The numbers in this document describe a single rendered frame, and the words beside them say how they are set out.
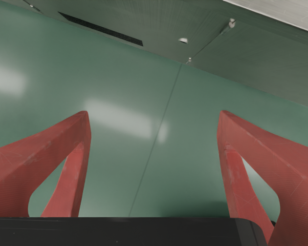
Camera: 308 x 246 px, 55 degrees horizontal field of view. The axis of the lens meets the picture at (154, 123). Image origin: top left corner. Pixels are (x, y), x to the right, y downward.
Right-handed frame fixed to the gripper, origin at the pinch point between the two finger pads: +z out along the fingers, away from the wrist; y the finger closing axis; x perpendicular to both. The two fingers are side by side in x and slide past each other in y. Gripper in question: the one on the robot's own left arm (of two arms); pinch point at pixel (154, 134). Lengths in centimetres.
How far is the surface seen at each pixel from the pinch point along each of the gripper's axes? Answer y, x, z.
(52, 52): 39, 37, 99
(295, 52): -21.0, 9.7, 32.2
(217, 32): -10.4, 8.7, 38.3
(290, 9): -12.0, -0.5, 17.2
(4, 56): 58, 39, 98
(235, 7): -7.2, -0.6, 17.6
